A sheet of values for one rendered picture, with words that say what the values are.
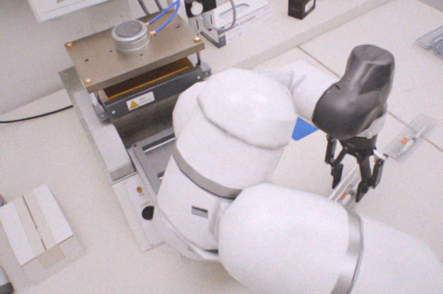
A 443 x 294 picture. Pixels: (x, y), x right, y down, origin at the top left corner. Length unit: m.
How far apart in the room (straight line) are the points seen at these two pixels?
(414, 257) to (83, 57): 0.80
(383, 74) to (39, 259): 0.79
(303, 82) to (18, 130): 0.96
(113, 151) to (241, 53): 0.66
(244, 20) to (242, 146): 1.14
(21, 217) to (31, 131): 0.40
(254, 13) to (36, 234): 0.94
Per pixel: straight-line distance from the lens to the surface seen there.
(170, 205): 0.47
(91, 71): 0.99
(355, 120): 0.79
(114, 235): 1.14
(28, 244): 1.10
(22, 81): 1.56
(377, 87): 0.83
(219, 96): 0.41
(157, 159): 0.92
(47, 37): 1.50
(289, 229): 0.38
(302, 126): 1.28
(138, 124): 1.09
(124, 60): 0.99
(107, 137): 0.99
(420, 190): 1.19
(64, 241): 1.07
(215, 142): 0.41
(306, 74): 0.82
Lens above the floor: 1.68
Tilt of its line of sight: 46 degrees down
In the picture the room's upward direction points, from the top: 8 degrees counter-clockwise
